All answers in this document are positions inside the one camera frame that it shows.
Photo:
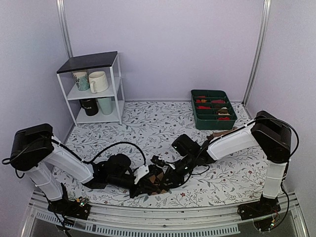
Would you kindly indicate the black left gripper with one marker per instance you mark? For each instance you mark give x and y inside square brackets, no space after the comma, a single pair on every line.
[139,190]

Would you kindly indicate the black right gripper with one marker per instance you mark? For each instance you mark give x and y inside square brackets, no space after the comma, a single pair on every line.
[173,177]

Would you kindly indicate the brown tan argyle sock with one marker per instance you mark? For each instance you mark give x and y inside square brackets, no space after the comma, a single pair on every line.
[151,183]

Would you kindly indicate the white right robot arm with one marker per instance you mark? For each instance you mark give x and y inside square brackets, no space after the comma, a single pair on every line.
[271,135]

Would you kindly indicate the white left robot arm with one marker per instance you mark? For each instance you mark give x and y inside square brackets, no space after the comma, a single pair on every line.
[35,147]

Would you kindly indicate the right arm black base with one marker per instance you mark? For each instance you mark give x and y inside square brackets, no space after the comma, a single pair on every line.
[265,206]

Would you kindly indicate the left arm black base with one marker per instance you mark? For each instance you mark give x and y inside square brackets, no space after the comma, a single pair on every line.
[78,208]

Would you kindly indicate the plain brown sock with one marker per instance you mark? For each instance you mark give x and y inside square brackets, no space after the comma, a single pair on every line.
[219,134]

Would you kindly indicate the red rolled sock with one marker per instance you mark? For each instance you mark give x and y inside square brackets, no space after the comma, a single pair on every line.
[203,107]

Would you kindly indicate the green divided organizer tray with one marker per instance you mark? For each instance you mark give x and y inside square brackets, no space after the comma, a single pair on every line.
[208,119]

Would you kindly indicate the brown cream rolled sock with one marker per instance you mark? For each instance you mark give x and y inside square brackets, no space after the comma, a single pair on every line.
[223,112]

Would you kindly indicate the mint green cup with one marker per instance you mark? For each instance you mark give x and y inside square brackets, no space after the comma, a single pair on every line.
[105,105]

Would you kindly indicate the black mug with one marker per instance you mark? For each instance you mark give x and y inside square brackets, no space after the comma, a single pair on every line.
[90,106]

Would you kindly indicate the white shelf black top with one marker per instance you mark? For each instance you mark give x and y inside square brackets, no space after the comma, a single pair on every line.
[98,94]

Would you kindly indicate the cream white mug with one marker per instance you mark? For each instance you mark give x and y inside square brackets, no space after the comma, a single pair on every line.
[98,82]

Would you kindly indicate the teal patterned mug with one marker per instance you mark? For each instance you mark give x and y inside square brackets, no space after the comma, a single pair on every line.
[81,80]

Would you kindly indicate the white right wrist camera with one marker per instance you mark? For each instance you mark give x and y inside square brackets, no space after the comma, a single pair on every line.
[161,163]

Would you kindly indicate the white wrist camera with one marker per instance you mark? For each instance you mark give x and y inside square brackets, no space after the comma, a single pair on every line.
[161,163]
[140,172]

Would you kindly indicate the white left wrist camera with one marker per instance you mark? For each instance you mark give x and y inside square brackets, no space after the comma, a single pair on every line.
[140,172]

